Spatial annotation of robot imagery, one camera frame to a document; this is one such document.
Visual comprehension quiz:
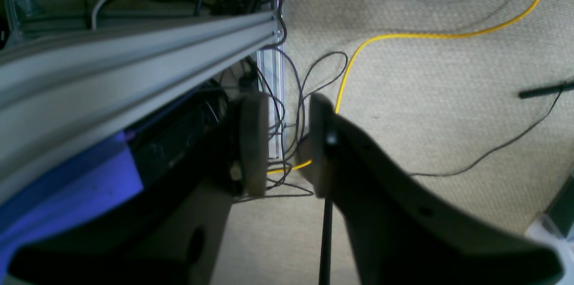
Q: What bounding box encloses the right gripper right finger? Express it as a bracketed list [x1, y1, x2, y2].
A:
[308, 93, 564, 285]

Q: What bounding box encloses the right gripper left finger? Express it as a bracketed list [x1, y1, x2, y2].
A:
[9, 93, 269, 285]

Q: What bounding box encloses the blue purple cloth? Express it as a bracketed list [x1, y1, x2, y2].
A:
[0, 133, 143, 273]

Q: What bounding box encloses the black tripod leg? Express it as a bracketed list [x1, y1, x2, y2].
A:
[518, 81, 574, 99]

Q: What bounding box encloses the thin black cable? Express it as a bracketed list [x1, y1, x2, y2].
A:
[409, 81, 574, 178]

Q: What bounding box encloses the aluminium frame rail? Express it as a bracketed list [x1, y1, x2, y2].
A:
[0, 11, 278, 203]

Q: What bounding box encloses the yellow cable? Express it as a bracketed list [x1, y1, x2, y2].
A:
[268, 0, 548, 174]

